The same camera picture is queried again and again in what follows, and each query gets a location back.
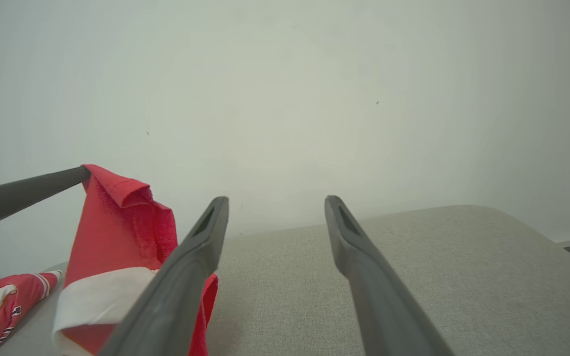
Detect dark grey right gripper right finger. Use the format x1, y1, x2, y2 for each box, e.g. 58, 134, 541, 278
325, 195, 456, 356

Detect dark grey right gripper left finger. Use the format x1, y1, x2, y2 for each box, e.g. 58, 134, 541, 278
98, 196, 230, 356

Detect red shorts with white stripe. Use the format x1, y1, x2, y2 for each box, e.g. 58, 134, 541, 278
52, 164, 219, 356

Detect red and white jersey shirt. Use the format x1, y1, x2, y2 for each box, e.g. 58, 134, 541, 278
0, 270, 63, 356

